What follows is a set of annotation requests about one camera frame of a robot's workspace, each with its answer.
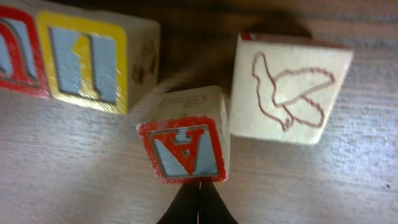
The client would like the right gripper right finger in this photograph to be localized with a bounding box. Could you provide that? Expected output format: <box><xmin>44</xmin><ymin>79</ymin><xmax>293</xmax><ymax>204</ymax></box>
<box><xmin>198</xmin><ymin>182</ymin><xmax>238</xmax><ymax>224</ymax></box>

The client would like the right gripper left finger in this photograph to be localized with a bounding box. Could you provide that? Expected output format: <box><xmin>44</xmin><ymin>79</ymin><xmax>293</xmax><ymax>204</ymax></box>
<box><xmin>157</xmin><ymin>183</ymin><xmax>199</xmax><ymax>224</ymax></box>

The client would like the teal sided picture block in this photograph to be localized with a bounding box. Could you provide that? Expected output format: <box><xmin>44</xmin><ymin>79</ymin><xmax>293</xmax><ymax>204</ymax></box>
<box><xmin>136</xmin><ymin>85</ymin><xmax>231</xmax><ymax>184</ymax></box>

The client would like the green letter N block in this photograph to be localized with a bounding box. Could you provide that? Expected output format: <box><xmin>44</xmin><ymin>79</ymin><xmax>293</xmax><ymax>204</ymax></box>
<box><xmin>229</xmin><ymin>32</ymin><xmax>354</xmax><ymax>144</ymax></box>

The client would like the yellow letter wooden block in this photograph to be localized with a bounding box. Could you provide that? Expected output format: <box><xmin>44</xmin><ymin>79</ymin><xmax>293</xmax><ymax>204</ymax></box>
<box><xmin>36</xmin><ymin>9</ymin><xmax>161</xmax><ymax>114</ymax></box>

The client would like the red letter U block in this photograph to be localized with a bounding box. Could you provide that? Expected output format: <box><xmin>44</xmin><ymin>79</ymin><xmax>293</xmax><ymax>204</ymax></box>
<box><xmin>1</xmin><ymin>1</ymin><xmax>50</xmax><ymax>98</ymax></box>

